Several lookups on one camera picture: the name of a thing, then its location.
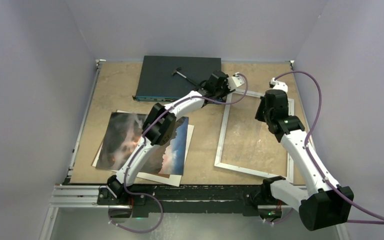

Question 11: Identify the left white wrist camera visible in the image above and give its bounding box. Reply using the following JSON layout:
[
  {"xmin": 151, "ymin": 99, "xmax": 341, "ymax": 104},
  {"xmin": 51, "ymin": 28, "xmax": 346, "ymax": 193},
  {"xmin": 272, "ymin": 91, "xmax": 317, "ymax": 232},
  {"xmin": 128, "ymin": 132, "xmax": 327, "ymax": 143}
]
[{"xmin": 227, "ymin": 72, "xmax": 246, "ymax": 91}]

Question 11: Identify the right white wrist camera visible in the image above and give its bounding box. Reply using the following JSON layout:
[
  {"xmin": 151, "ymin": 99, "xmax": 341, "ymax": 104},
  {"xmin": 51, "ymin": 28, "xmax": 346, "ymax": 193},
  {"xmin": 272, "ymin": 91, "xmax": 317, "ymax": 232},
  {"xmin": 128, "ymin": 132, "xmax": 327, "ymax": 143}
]
[{"xmin": 269, "ymin": 77, "xmax": 289, "ymax": 93}]

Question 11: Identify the small black-handled hammer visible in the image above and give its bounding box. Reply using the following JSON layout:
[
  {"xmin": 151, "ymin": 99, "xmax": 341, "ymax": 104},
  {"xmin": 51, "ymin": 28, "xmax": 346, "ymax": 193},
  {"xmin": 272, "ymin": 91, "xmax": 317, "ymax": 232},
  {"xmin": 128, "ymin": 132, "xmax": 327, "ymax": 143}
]
[{"xmin": 171, "ymin": 67, "xmax": 199, "ymax": 87}]

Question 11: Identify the white picture frame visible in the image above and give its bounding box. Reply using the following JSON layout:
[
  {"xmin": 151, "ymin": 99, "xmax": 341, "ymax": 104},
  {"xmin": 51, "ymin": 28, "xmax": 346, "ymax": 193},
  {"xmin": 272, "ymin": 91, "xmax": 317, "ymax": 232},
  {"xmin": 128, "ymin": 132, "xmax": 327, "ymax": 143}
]
[{"xmin": 214, "ymin": 89, "xmax": 294, "ymax": 183}]

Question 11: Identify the landscape photo print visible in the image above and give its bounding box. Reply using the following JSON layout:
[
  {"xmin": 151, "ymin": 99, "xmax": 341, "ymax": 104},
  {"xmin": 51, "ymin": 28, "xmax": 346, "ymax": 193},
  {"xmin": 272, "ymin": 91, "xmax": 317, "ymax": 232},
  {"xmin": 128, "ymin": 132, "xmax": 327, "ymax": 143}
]
[{"xmin": 95, "ymin": 111, "xmax": 190, "ymax": 176}]

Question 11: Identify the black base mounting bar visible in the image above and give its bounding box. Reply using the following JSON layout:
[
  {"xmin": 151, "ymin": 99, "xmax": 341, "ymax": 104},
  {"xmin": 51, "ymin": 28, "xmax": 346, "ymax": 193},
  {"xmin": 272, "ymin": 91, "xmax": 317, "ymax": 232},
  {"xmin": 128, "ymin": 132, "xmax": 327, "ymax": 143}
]
[{"xmin": 96, "ymin": 184, "xmax": 294, "ymax": 219}]

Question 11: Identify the dark network switch box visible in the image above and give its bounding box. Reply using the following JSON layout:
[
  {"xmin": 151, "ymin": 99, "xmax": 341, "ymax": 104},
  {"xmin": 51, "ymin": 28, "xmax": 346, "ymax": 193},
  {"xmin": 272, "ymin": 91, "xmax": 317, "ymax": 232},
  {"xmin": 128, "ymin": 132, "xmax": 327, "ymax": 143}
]
[{"xmin": 132, "ymin": 55, "xmax": 222, "ymax": 103}]

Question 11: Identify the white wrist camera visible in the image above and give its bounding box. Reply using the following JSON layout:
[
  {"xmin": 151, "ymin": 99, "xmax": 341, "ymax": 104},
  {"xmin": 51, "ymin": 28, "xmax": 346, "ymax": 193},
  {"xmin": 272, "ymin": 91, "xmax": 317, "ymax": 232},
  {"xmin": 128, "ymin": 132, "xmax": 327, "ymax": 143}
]
[
  {"xmin": 227, "ymin": 72, "xmax": 246, "ymax": 91},
  {"xmin": 269, "ymin": 77, "xmax": 289, "ymax": 93}
]

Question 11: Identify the purple cable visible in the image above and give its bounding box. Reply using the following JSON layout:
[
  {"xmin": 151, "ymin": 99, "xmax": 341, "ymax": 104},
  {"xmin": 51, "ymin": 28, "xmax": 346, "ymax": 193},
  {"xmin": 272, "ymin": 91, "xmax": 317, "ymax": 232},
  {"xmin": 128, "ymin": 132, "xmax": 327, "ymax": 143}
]
[
  {"xmin": 107, "ymin": 73, "xmax": 249, "ymax": 234},
  {"xmin": 261, "ymin": 70, "xmax": 384, "ymax": 227}
]

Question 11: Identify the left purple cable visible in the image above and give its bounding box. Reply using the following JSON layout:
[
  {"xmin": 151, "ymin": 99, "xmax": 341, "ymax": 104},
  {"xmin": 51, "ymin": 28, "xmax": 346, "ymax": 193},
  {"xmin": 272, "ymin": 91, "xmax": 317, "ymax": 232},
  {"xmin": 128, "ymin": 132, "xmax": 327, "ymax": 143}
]
[{"xmin": 107, "ymin": 73, "xmax": 249, "ymax": 234}]

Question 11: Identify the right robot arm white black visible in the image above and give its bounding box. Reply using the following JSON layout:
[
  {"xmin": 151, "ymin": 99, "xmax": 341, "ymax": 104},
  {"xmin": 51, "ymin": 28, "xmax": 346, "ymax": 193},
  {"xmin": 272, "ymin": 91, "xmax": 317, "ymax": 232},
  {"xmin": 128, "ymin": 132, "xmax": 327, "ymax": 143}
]
[{"xmin": 255, "ymin": 89, "xmax": 354, "ymax": 231}]

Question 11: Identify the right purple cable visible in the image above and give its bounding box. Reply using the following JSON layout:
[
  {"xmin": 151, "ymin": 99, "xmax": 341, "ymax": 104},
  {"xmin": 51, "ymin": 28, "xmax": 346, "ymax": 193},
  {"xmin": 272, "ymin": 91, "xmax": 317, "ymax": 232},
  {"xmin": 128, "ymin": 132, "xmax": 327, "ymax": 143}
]
[{"xmin": 261, "ymin": 70, "xmax": 384, "ymax": 227}]

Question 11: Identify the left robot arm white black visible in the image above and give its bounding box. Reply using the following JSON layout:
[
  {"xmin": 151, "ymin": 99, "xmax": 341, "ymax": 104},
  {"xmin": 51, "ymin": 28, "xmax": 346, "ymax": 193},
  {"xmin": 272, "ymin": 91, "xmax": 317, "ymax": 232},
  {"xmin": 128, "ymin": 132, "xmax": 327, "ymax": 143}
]
[{"xmin": 106, "ymin": 70, "xmax": 244, "ymax": 205}]

